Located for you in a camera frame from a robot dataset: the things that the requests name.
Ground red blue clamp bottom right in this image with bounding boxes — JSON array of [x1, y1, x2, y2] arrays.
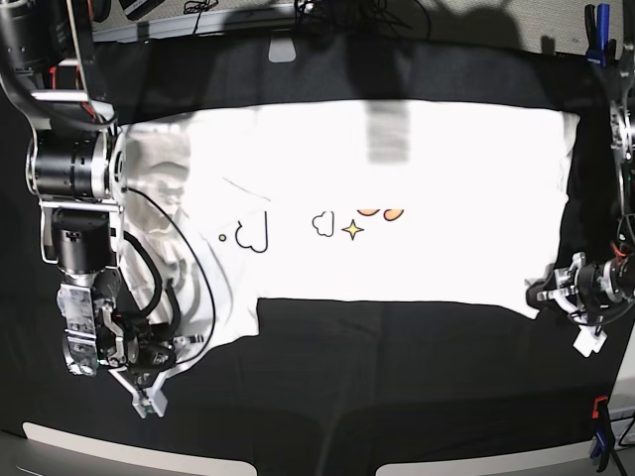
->
[[590, 396, 615, 473]]

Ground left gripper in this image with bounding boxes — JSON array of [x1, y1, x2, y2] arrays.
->
[[525, 252, 615, 326]]

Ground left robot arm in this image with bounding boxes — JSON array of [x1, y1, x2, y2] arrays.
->
[[526, 42, 634, 330]]

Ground tangled black cables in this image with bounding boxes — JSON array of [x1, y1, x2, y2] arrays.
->
[[292, 0, 433, 39]]

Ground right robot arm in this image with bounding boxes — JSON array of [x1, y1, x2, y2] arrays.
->
[[1, 1, 187, 398]]

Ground black table cloth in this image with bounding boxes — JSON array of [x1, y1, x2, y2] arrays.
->
[[1, 37, 633, 475]]

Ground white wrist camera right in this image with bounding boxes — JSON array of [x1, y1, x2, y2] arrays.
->
[[108, 367, 168, 418]]

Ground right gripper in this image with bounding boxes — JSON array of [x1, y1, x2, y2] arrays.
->
[[98, 319, 203, 389]]

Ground white printed t-shirt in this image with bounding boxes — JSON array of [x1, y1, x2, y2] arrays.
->
[[125, 100, 580, 370]]

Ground grey cloth clip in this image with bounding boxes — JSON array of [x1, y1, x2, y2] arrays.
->
[[268, 37, 297, 64]]

